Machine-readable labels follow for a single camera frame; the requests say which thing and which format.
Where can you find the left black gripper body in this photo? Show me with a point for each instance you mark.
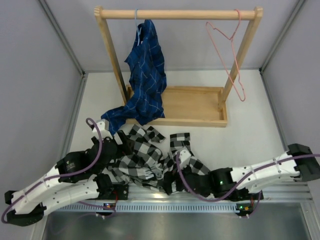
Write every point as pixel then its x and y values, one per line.
pixel 124 149

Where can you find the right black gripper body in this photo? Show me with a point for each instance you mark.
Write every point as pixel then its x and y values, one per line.
pixel 172 176

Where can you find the black white checkered shirt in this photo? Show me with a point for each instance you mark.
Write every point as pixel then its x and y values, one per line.
pixel 147 165

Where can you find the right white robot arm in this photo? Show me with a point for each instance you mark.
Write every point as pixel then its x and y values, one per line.
pixel 297 164

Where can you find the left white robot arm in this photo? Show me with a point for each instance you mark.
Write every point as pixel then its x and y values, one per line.
pixel 77 177

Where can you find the blue plaid shirt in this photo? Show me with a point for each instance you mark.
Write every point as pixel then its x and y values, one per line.
pixel 147 79

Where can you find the wooden clothes rack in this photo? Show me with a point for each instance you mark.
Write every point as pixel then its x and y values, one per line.
pixel 195 106

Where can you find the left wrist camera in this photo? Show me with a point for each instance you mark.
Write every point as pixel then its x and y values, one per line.
pixel 103 127

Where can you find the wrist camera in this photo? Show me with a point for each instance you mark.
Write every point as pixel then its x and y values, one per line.
pixel 184 157
pixel 103 127

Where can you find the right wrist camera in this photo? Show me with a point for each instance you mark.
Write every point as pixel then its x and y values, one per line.
pixel 184 157

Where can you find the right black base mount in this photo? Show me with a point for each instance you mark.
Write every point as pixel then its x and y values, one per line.
pixel 243 195

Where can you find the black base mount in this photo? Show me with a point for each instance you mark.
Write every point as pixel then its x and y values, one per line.
pixel 120 192
pixel 243 195

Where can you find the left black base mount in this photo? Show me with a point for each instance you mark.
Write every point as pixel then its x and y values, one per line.
pixel 120 192

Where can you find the slotted grey cable duct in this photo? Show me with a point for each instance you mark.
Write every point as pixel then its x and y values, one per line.
pixel 163 207

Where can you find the light blue wire hanger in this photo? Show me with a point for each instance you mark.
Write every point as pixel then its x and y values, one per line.
pixel 136 27

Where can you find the pink wire hanger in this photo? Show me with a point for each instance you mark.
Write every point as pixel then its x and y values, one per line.
pixel 209 26

